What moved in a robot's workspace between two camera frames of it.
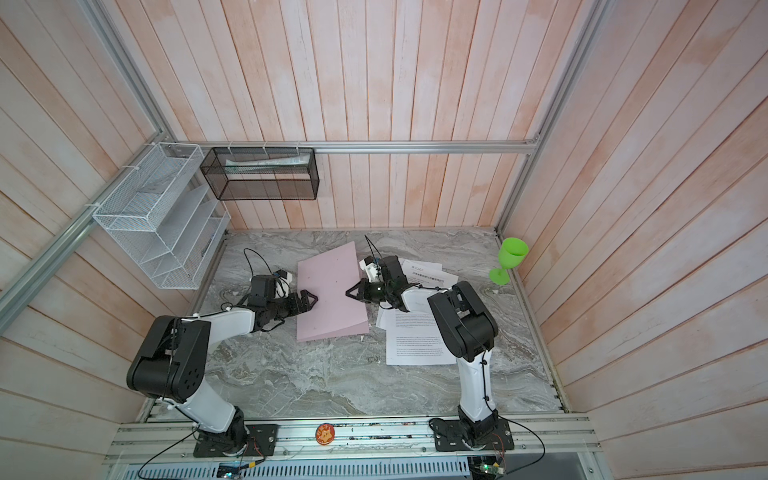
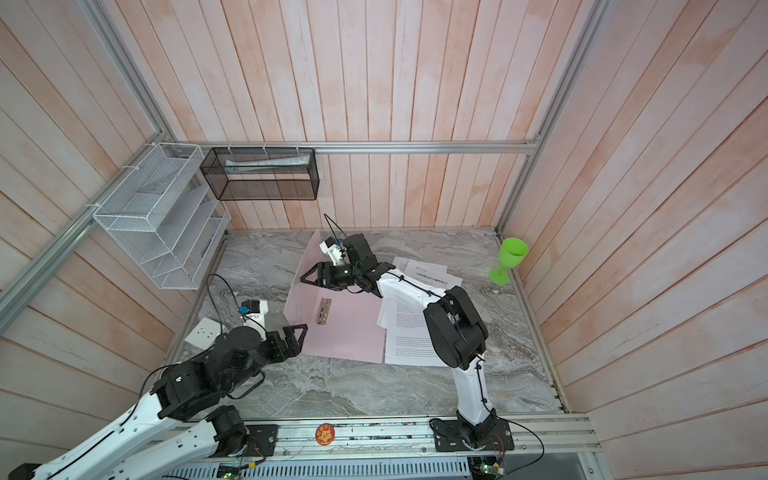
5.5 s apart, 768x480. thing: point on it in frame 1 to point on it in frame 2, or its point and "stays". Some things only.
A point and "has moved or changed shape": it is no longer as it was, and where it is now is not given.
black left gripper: x=296 y=308 to x=284 y=354
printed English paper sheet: x=416 y=337 stays
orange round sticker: x=325 y=434 stays
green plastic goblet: x=511 y=254 stays
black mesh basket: x=262 y=173 stays
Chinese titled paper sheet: x=427 y=273 stays
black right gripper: x=366 y=290 to x=319 y=280
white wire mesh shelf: x=165 y=216 stays
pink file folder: x=329 y=276 has moved or changed shape
